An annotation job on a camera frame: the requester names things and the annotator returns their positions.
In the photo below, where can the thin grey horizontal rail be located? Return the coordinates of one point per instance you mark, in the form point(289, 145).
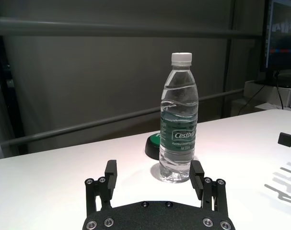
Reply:
point(87, 123)

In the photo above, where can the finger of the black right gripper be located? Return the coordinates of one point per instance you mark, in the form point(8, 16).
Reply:
point(289, 140)

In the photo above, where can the dark wide vertical post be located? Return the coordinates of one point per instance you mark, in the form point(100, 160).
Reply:
point(8, 83)

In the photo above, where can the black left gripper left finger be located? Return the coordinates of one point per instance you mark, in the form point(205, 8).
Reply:
point(107, 189)

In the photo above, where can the black computer monitor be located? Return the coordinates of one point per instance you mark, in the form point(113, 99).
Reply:
point(282, 36)

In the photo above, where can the clear water bottle green label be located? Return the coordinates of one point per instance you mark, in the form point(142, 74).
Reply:
point(178, 124)

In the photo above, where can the thick grey horizontal beam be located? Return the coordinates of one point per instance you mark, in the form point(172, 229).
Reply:
point(111, 27)

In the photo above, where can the green black push button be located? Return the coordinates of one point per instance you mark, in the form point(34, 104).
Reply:
point(153, 148)

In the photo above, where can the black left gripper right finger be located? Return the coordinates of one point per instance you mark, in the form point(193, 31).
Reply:
point(205, 191)

